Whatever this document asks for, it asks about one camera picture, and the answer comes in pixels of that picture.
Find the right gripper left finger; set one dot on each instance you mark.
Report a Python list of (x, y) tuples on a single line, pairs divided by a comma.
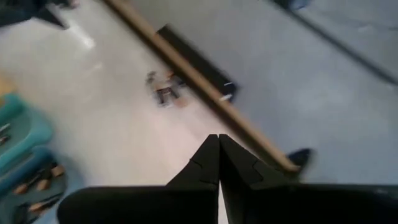
[(140, 205)]

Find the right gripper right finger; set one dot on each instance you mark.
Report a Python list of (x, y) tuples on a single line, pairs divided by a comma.
[(311, 205)]

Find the blue-grey plastic bin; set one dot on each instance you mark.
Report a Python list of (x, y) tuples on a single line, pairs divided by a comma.
[(37, 155)]

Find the green plastic bin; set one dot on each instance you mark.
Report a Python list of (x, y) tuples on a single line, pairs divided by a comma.
[(28, 137)]

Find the black table foot bar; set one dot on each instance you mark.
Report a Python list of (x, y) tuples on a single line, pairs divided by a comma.
[(192, 59)]

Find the black frame clamp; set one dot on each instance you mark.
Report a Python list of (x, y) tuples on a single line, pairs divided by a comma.
[(300, 157)]

